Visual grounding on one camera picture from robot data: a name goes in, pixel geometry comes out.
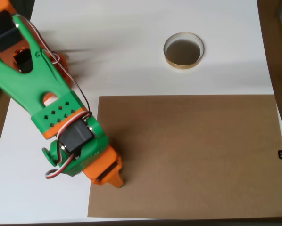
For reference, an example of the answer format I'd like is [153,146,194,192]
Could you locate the shallow brown round dish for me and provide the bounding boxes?
[163,32,205,70]

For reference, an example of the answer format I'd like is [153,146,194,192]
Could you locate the brown rectangular board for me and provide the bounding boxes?
[87,94,282,218]

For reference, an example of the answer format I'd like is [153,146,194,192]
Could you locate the white red gripper servo cable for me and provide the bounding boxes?
[45,152,83,180]

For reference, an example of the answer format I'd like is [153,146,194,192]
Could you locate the thin arm servo wires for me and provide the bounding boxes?
[13,13,93,142]

